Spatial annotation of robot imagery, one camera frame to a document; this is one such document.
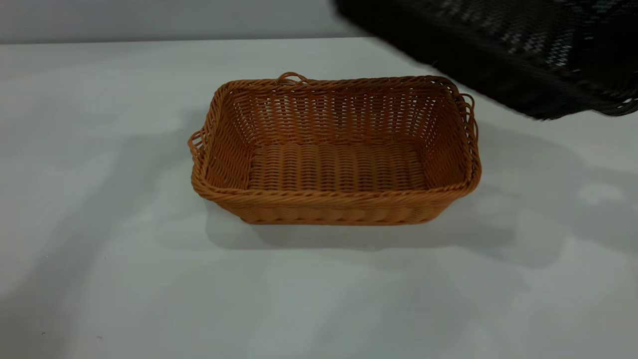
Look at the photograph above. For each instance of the dark brown wicker basket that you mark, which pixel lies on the dark brown wicker basket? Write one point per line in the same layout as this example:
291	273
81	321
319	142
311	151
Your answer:
498	60

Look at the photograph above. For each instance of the light brown wicker basket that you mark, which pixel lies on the light brown wicker basket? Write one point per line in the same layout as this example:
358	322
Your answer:
339	169

